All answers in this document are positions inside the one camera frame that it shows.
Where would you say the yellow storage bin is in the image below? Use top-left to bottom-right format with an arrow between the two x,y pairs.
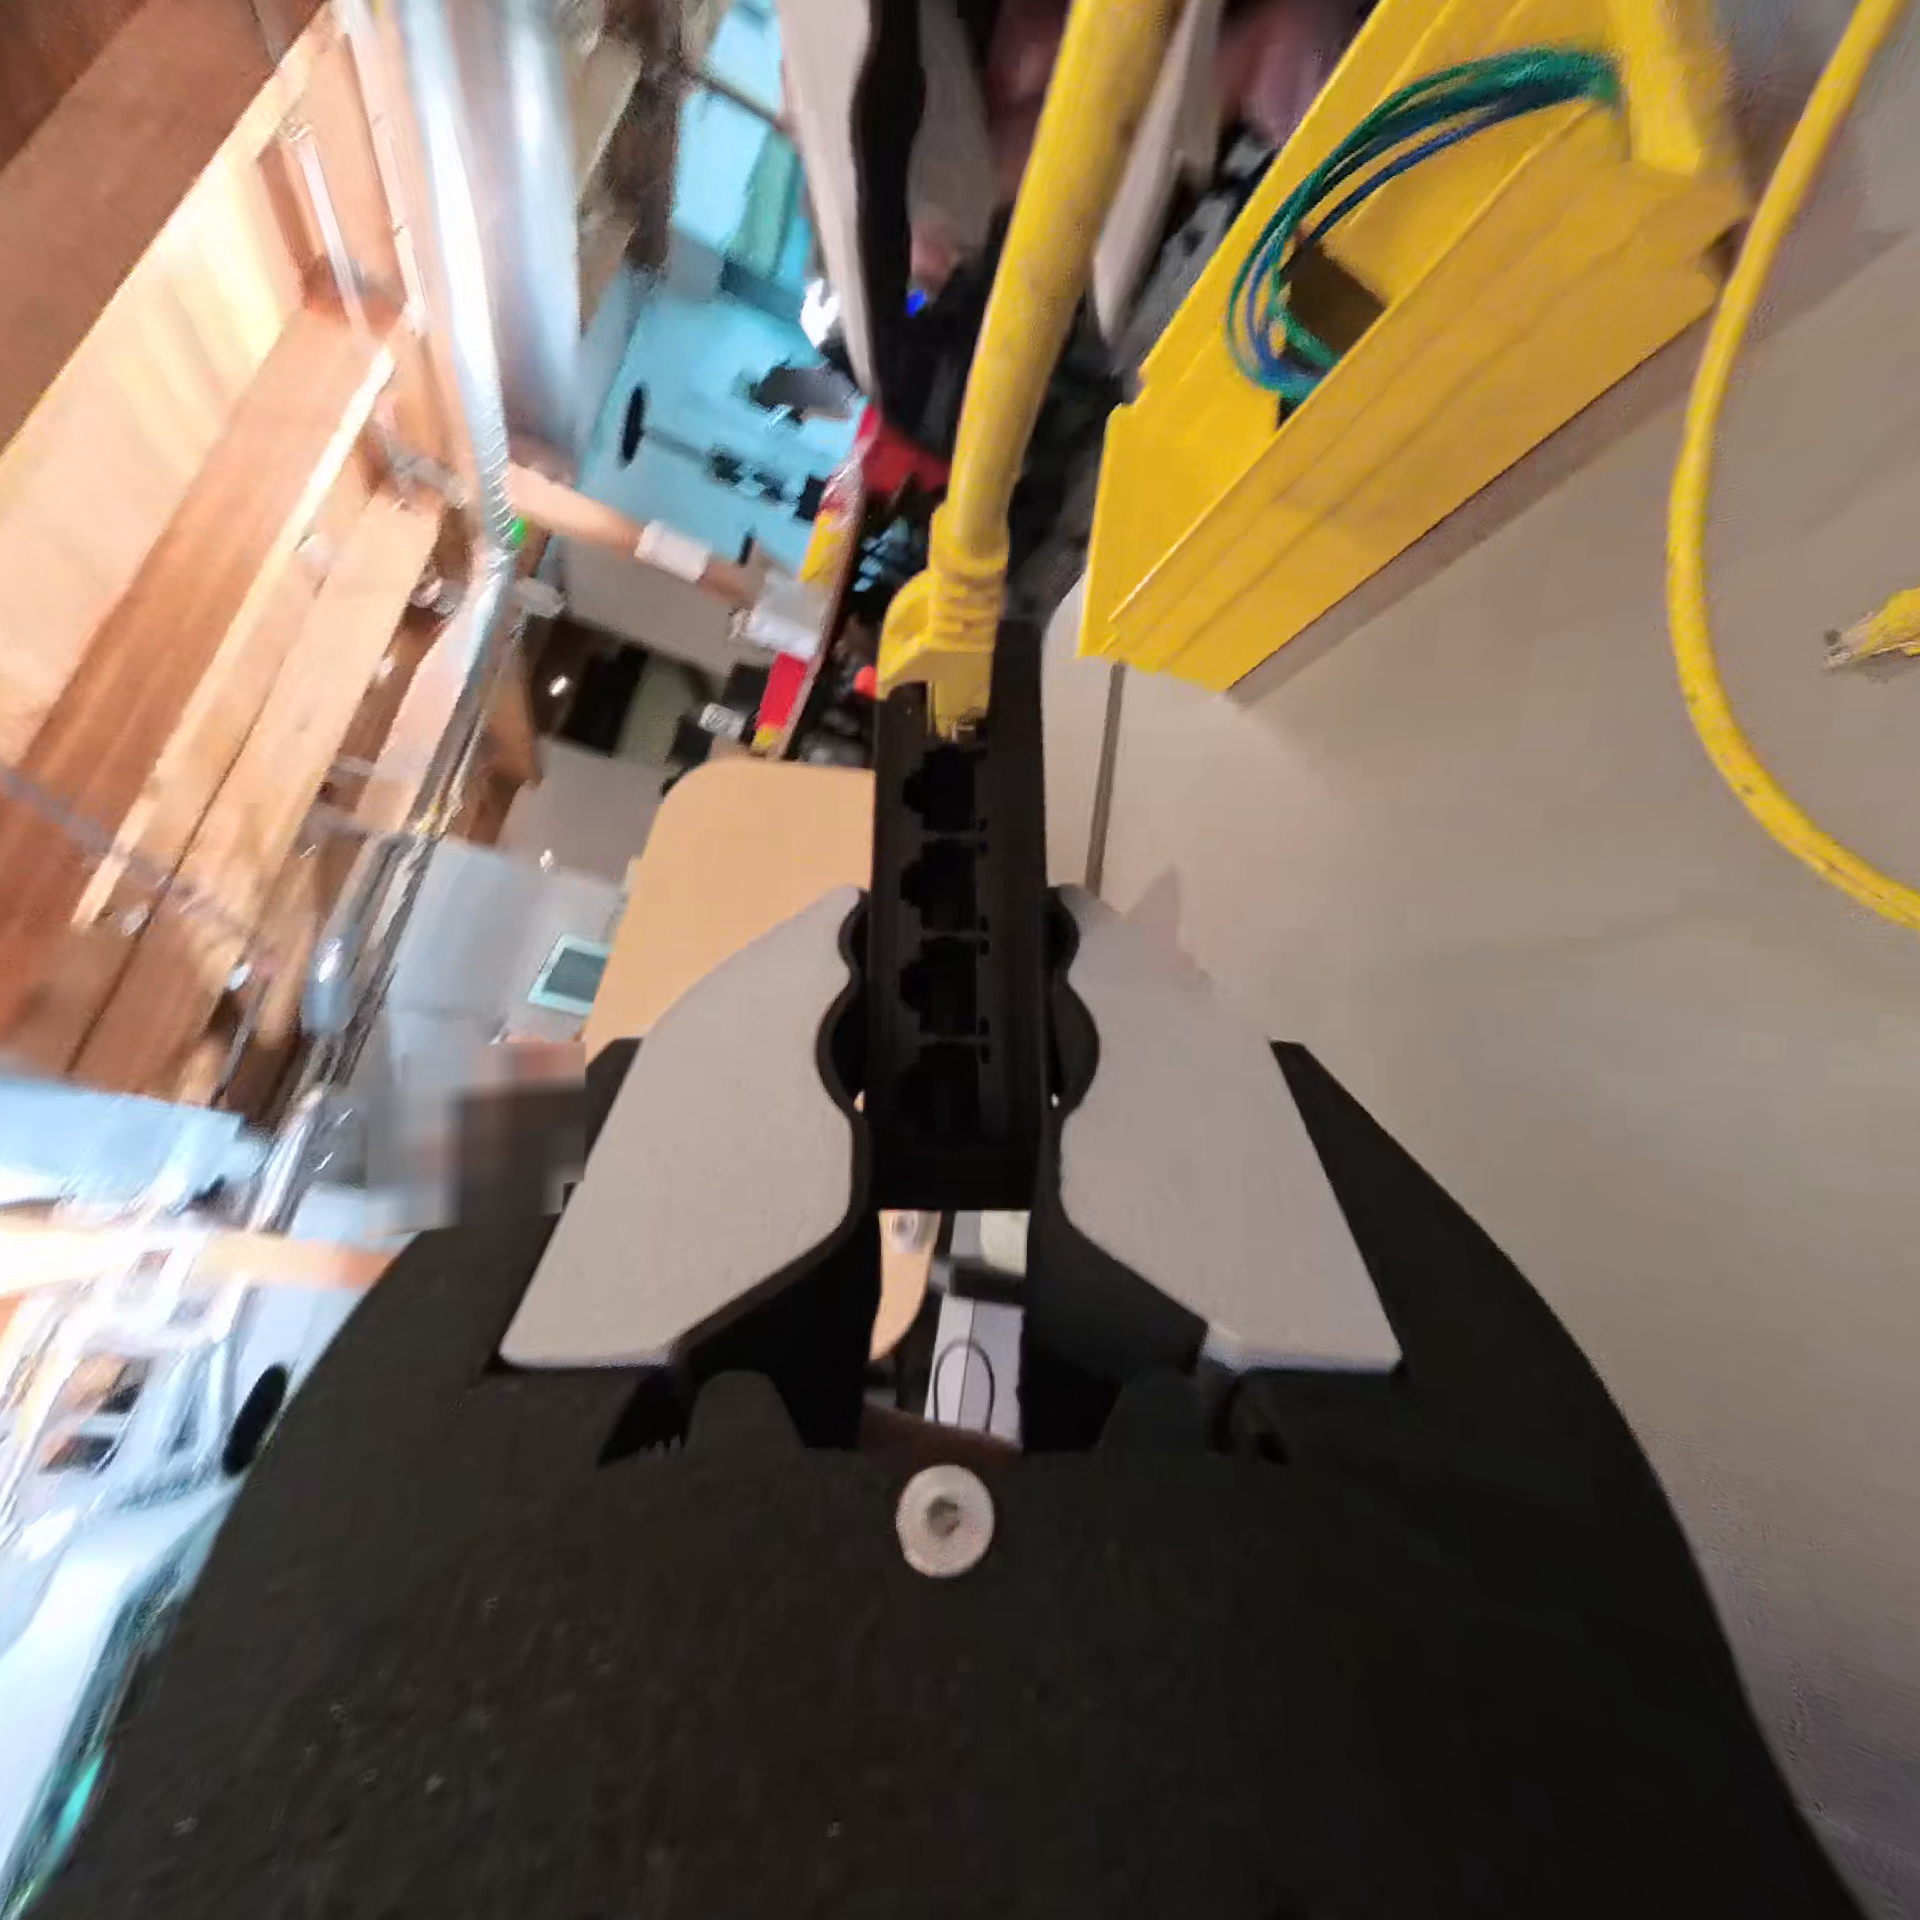
1077,0 -> 1749,693

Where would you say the green ethernet cable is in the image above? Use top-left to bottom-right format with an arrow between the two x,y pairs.
1230,53 -> 1623,401

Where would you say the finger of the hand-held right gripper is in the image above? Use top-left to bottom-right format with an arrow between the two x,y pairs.
1087,0 -> 1225,339
779,0 -> 920,395

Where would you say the black ethernet switch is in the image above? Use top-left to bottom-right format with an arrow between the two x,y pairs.
871,622 -> 1049,1214

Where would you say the silver air duct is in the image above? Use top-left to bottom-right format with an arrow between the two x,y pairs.
397,0 -> 589,505

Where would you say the blue ethernet cable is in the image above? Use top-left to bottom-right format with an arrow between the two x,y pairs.
1228,89 -> 1502,395

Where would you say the yellow ethernet cable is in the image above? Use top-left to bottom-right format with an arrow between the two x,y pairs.
872,0 -> 1920,932

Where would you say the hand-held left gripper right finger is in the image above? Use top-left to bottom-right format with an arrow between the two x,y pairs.
1023,882 -> 1408,1451

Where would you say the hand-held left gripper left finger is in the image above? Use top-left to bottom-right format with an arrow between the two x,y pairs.
497,888 -> 880,1451

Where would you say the wooden stand with white base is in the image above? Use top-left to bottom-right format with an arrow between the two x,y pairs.
582,757 -> 1037,1443

